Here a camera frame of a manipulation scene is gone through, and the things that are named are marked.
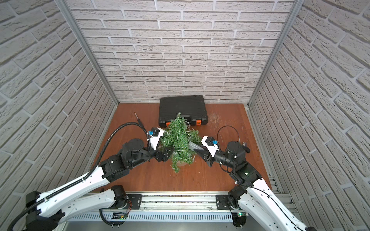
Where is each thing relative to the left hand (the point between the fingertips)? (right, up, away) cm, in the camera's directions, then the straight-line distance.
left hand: (173, 141), depth 66 cm
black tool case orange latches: (+10, +19, +48) cm, 53 cm away
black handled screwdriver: (-32, +10, +43) cm, 55 cm away
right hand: (+12, -3, +1) cm, 13 cm away
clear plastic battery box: (+9, -2, -2) cm, 10 cm away
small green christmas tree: (+3, +3, -2) cm, 4 cm away
